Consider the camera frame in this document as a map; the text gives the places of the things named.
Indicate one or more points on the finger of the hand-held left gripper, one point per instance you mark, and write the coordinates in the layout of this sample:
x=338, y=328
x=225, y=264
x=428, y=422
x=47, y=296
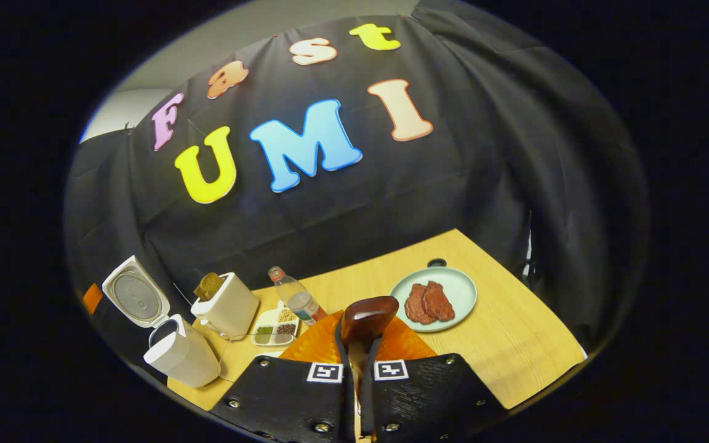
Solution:
x=92, y=298

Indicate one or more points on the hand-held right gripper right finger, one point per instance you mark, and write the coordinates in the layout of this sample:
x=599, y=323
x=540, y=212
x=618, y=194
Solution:
x=428, y=394

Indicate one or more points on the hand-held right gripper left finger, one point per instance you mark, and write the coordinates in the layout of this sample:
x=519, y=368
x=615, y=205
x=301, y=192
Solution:
x=287, y=394

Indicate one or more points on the brown wooden spoon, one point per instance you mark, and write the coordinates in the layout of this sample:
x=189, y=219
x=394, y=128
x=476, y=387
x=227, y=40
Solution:
x=367, y=320

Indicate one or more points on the white rice cooker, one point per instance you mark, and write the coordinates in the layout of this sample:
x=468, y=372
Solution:
x=176, y=357

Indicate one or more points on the white divided grain dish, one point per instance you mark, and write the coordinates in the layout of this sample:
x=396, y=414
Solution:
x=274, y=332

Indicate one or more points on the clear plastic water bottle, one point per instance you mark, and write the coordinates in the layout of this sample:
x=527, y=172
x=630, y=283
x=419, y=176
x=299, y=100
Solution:
x=299, y=301

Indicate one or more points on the white toaster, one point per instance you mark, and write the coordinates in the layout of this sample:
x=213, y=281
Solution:
x=231, y=311

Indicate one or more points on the pale green plate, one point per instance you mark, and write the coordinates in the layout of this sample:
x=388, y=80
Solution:
x=459, y=289

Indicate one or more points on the brown bread slice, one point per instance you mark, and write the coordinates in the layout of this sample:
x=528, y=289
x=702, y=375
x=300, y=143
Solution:
x=208, y=286

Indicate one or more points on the black backdrop cloth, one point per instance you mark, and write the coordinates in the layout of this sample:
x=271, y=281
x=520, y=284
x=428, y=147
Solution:
x=453, y=184

